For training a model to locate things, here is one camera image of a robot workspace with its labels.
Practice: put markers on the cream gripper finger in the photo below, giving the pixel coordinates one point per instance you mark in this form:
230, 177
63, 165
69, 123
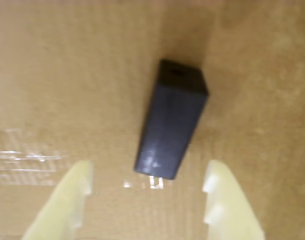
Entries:
65, 200
230, 207

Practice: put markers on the black rectangular block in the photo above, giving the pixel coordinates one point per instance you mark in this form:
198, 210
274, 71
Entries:
170, 125

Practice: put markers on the brown cardboard sheet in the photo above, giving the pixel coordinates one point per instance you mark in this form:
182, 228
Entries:
67, 87

